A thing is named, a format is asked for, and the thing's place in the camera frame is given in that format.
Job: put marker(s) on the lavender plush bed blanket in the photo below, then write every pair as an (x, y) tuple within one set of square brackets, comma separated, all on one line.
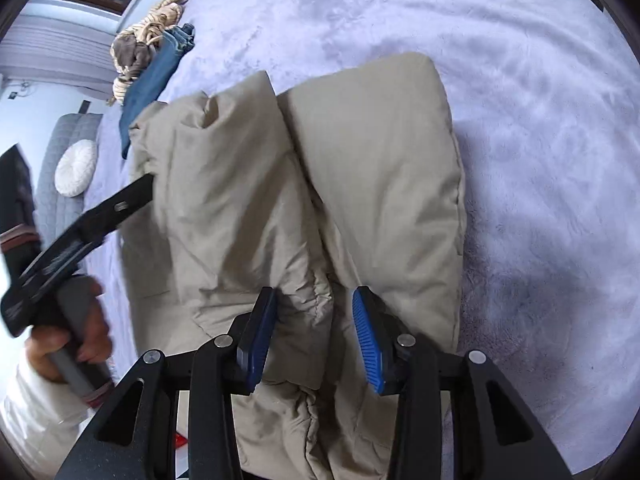
[(545, 102)]

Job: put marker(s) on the round white cushion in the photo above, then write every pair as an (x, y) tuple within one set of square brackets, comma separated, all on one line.
[(75, 168)]

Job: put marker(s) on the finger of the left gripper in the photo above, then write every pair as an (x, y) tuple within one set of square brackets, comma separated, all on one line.
[(90, 230)]

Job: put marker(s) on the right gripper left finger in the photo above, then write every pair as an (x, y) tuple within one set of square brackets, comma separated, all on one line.
[(133, 435)]

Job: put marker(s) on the white sleeve forearm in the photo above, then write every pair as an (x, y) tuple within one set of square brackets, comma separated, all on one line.
[(40, 420)]

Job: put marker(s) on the grey quilted headboard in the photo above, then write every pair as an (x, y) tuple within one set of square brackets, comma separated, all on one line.
[(54, 212)]

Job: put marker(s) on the beige puffer jacket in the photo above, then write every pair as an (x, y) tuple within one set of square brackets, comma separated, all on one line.
[(345, 180)]

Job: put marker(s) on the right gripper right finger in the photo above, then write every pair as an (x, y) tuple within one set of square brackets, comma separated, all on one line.
[(495, 434)]

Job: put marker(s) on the folded blue denim jeans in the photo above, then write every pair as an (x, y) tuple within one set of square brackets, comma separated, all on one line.
[(177, 42)]

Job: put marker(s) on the person's left hand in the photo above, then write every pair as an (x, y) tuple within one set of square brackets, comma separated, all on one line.
[(96, 345)]

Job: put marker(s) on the brown beige striped clothes pile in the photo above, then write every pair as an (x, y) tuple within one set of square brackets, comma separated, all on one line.
[(135, 46)]

